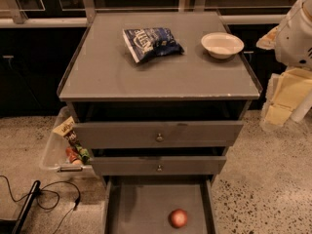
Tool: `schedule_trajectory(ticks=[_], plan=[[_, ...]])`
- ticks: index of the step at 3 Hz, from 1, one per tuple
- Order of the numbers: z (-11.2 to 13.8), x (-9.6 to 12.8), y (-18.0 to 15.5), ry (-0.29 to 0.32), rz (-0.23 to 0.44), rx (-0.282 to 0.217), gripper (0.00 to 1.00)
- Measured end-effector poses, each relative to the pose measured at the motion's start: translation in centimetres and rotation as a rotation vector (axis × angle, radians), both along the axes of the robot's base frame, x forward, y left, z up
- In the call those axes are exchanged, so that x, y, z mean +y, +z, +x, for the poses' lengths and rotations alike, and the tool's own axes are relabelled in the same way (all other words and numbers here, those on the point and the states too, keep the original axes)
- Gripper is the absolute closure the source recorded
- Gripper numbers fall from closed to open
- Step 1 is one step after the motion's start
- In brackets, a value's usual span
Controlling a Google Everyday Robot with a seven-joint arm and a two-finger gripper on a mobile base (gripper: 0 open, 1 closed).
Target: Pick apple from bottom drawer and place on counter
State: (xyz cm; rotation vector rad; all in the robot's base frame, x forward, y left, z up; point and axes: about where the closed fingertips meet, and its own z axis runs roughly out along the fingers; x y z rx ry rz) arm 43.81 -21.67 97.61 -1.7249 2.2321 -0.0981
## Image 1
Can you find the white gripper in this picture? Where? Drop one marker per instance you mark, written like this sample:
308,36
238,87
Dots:
294,43

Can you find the red apple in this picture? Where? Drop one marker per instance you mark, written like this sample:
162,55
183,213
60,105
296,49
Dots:
178,218

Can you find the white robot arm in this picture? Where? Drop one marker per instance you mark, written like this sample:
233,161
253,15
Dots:
289,95

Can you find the grey drawer cabinet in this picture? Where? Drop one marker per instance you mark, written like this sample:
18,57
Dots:
105,84

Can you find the grey top drawer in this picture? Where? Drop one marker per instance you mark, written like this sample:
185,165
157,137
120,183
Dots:
157,134

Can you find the grey drawer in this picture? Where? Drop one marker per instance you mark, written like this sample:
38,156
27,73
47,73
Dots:
157,134
142,204
152,166

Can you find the grey middle drawer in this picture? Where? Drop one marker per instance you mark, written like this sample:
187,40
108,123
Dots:
152,166

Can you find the grey bottom drawer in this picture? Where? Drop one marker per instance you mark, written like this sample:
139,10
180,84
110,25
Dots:
142,204

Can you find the white bowl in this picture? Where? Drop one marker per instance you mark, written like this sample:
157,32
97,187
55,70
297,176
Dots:
222,45

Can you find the metal railing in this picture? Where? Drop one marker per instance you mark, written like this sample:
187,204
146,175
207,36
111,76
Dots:
62,13

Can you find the blue chip bag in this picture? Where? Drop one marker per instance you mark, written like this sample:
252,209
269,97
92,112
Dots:
149,43

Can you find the snack packets in bin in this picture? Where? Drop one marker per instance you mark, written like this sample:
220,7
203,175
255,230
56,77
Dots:
75,152

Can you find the clear plastic bin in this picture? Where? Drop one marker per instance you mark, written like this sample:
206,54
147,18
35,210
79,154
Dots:
54,158

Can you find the black device on floor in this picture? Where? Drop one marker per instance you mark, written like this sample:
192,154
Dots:
14,226

